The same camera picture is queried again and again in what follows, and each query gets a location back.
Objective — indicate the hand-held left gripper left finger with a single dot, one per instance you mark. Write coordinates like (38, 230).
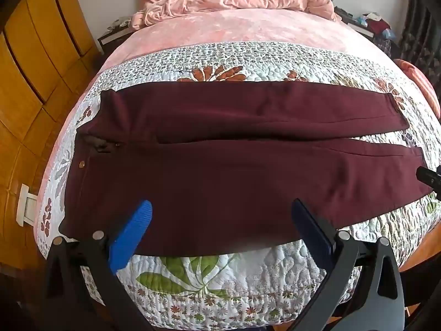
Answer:
(132, 229)

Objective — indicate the dark patterned curtain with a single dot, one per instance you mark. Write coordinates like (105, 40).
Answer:
(418, 34)

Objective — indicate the wooden wardrobe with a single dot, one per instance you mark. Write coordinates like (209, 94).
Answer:
(27, 76)

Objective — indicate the orange striped pillow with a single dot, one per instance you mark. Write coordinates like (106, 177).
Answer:
(422, 82)

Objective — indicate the red cloth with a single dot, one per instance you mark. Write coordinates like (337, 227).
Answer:
(378, 26)

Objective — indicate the cluttered dark nightstand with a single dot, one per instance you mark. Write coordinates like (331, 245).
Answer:
(358, 26)

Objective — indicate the maroon pants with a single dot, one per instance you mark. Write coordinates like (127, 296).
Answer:
(206, 179)

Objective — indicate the white plastic box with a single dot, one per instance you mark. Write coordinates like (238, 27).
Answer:
(27, 207)

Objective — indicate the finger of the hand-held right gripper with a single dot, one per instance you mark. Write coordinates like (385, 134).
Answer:
(429, 177)

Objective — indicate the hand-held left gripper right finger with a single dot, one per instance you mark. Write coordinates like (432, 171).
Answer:
(311, 229)

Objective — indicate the white floral quilt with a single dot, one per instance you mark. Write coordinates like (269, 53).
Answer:
(193, 282)

